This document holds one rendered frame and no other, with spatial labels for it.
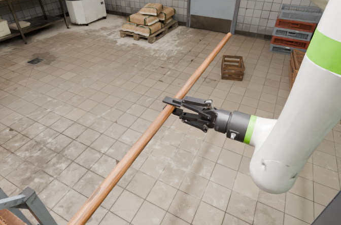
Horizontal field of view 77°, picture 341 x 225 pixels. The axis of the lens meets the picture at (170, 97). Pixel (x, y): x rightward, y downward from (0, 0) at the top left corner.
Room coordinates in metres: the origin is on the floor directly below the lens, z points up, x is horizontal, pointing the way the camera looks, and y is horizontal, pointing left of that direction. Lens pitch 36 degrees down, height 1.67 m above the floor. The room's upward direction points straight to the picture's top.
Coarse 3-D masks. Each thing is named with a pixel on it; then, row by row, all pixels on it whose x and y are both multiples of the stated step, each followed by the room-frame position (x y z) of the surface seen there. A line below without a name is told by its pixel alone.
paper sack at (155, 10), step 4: (148, 4) 4.73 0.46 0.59; (156, 4) 4.74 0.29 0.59; (160, 4) 4.81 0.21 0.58; (144, 8) 4.47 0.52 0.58; (148, 8) 4.46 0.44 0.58; (152, 8) 4.45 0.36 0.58; (156, 8) 4.50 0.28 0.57; (160, 8) 4.71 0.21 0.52; (140, 12) 4.44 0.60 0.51; (144, 12) 4.43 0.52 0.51; (148, 12) 4.41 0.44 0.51; (152, 12) 4.40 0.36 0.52; (156, 12) 4.40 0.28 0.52
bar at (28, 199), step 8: (0, 192) 0.62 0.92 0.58; (24, 192) 0.41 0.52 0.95; (32, 192) 0.41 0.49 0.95; (0, 200) 0.35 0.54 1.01; (8, 200) 0.36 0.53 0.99; (16, 200) 0.37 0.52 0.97; (24, 200) 0.38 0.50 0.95; (32, 200) 0.39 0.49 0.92; (40, 200) 0.41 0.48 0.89; (0, 208) 0.33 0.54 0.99; (8, 208) 0.60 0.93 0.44; (16, 208) 0.63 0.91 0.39; (24, 208) 0.38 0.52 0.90; (32, 208) 0.38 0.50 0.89; (40, 208) 0.40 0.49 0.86; (24, 216) 0.63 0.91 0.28; (40, 216) 0.38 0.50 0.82; (48, 216) 0.40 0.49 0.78; (40, 224) 0.39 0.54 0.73; (48, 224) 0.39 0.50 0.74; (56, 224) 0.41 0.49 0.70
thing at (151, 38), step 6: (168, 24) 4.82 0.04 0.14; (174, 24) 5.02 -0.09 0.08; (120, 30) 4.43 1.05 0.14; (162, 30) 4.45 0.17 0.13; (168, 30) 4.78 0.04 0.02; (120, 36) 4.43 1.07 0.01; (138, 36) 4.26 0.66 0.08; (144, 36) 4.15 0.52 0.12; (150, 36) 4.08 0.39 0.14; (156, 36) 4.40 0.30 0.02; (162, 36) 4.45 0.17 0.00; (150, 42) 4.09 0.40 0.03
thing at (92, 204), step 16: (208, 64) 0.91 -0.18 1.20; (192, 80) 0.75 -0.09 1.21; (176, 96) 0.63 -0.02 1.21; (144, 144) 0.41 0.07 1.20; (128, 160) 0.35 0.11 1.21; (112, 176) 0.30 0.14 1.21; (96, 192) 0.26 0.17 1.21; (80, 208) 0.23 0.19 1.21; (96, 208) 0.23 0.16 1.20; (80, 224) 0.20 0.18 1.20
